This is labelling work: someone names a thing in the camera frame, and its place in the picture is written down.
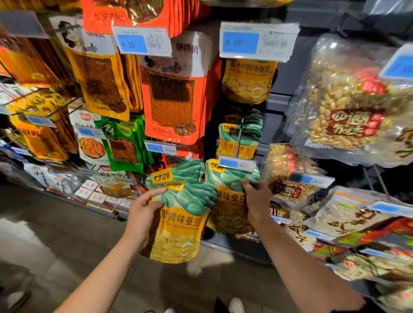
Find person's right hand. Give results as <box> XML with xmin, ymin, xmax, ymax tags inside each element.
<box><xmin>240</xmin><ymin>179</ymin><xmax>275</xmax><ymax>228</ymax></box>

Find person's left hand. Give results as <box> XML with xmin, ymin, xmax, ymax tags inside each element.
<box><xmin>124</xmin><ymin>187</ymin><xmax>168</xmax><ymax>246</ymax></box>

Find green yellow bean snack packet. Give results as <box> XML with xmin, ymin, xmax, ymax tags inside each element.
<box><xmin>145</xmin><ymin>159</ymin><xmax>206</xmax><ymax>194</ymax></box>
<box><xmin>205</xmin><ymin>159</ymin><xmax>260</xmax><ymax>235</ymax></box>
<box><xmin>149</xmin><ymin>181</ymin><xmax>217</xmax><ymax>264</ymax></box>

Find person's left forearm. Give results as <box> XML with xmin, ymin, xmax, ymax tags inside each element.
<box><xmin>54</xmin><ymin>226</ymin><xmax>152</xmax><ymax>313</ymax></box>

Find person's right forearm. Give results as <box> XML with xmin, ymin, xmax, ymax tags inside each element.
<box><xmin>248</xmin><ymin>217</ymin><xmax>368</xmax><ymax>313</ymax></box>

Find small white blue price tag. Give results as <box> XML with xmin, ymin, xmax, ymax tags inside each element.
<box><xmin>144</xmin><ymin>140</ymin><xmax>177</xmax><ymax>156</ymax></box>
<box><xmin>24</xmin><ymin>114</ymin><xmax>57</xmax><ymax>128</ymax></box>
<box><xmin>218</xmin><ymin>156</ymin><xmax>257</xmax><ymax>174</ymax></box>
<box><xmin>74</xmin><ymin>125</ymin><xmax>106</xmax><ymax>139</ymax></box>

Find small clear peanut bag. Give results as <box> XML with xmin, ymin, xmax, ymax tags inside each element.
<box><xmin>263</xmin><ymin>143</ymin><xmax>327</xmax><ymax>207</ymax></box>

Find yellow clear egg packet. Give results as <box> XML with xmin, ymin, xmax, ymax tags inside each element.
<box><xmin>96</xmin><ymin>167</ymin><xmax>135</xmax><ymax>198</ymax></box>

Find hanging bunch of green packets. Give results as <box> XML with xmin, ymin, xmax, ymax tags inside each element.
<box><xmin>216</xmin><ymin>109</ymin><xmax>264</xmax><ymax>160</ymax></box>

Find row of green snack packets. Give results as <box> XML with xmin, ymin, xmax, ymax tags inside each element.
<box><xmin>95</xmin><ymin>115</ymin><xmax>156</xmax><ymax>174</ymax></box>

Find metal display hook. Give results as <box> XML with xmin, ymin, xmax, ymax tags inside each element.
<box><xmin>234</xmin><ymin>117</ymin><xmax>244</xmax><ymax>158</ymax></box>

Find row of small white boxes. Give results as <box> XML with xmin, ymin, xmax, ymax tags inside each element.
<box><xmin>74</xmin><ymin>179</ymin><xmax>136</xmax><ymax>217</ymax></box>

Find white packet with orange noodles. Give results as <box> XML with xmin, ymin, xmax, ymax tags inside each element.
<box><xmin>68</xmin><ymin>108</ymin><xmax>111</xmax><ymax>166</ymax></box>

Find row of orange strip packets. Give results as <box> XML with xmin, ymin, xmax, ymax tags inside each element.
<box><xmin>139</xmin><ymin>31</ymin><xmax>223</xmax><ymax>145</ymax></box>

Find clear sunflower seed bag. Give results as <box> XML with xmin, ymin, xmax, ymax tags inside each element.
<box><xmin>303</xmin><ymin>186</ymin><xmax>413</xmax><ymax>240</ymax></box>

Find white snack packets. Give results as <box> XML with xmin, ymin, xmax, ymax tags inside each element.
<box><xmin>24</xmin><ymin>163</ymin><xmax>82</xmax><ymax>195</ymax></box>

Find yellow bean snack bag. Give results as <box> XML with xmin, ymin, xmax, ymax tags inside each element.
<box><xmin>221</xmin><ymin>59</ymin><xmax>279</xmax><ymax>104</ymax></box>

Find white shoe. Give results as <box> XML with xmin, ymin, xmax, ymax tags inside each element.
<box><xmin>228</xmin><ymin>297</ymin><xmax>245</xmax><ymax>313</ymax></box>

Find row of yellow strip packets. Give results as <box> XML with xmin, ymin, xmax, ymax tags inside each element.
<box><xmin>48</xmin><ymin>14</ymin><xmax>143</xmax><ymax>122</ymax></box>

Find large clear peanut bag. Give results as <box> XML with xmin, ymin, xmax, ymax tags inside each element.
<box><xmin>284</xmin><ymin>33</ymin><xmax>413</xmax><ymax>169</ymax></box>

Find red snack packet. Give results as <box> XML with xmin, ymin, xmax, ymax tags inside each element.
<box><xmin>337</xmin><ymin>217</ymin><xmax>413</xmax><ymax>246</ymax></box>

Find clear bag of green snacks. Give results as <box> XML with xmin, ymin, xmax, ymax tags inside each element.
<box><xmin>328</xmin><ymin>251</ymin><xmax>413</xmax><ymax>285</ymax></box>

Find large white blue price tag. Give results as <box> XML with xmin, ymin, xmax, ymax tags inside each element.
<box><xmin>219</xmin><ymin>21</ymin><xmax>300</xmax><ymax>63</ymax></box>

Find bunch of yellow orange packets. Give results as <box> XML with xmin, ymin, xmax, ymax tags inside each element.
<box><xmin>0</xmin><ymin>34</ymin><xmax>79</xmax><ymax>162</ymax></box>

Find grey shoe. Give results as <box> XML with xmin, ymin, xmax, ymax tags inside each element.
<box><xmin>0</xmin><ymin>290</ymin><xmax>32</xmax><ymax>313</ymax></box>

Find row of orange red packets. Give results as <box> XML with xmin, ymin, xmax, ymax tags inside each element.
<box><xmin>80</xmin><ymin>0</ymin><xmax>211</xmax><ymax>38</ymax></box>

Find clear plastic tag holder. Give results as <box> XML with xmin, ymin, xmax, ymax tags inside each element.
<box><xmin>0</xmin><ymin>10</ymin><xmax>49</xmax><ymax>39</ymax></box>

